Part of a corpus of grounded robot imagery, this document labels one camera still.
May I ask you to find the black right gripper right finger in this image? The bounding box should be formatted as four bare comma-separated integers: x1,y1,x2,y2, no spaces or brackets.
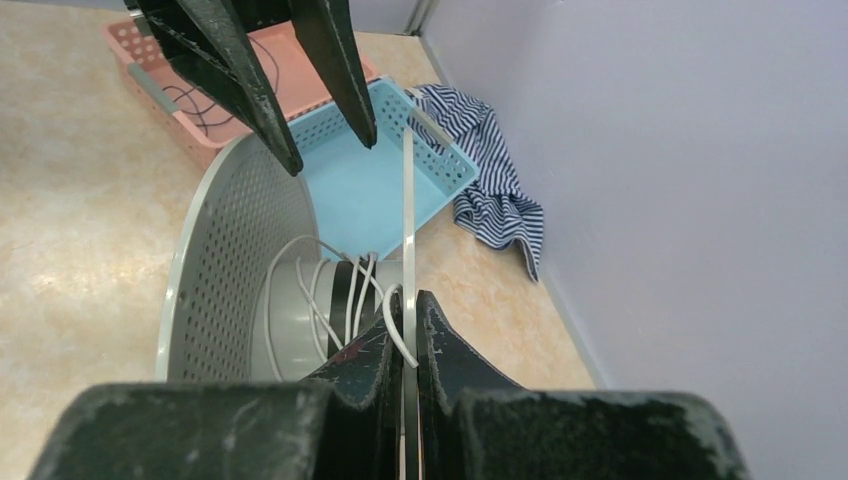
416,291,749,479

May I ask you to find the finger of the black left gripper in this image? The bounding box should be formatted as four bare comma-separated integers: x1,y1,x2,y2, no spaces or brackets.
135,0,303,176
289,0,377,148

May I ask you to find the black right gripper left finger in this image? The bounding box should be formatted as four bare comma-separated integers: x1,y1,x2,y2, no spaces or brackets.
30,295,402,479

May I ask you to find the grey cable spool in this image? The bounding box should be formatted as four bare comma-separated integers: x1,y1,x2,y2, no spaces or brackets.
154,134,412,382

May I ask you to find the pink perforated plastic basket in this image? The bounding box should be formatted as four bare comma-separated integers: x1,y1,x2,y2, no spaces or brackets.
101,18,380,172

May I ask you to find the blue perforated plastic basket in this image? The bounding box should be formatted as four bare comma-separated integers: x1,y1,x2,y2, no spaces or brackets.
290,76,479,258

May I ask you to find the blue white striped cloth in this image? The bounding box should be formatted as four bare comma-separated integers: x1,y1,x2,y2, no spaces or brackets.
408,84,544,282

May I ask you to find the black cable in pink basket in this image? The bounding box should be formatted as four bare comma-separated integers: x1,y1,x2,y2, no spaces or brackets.
162,36,283,137

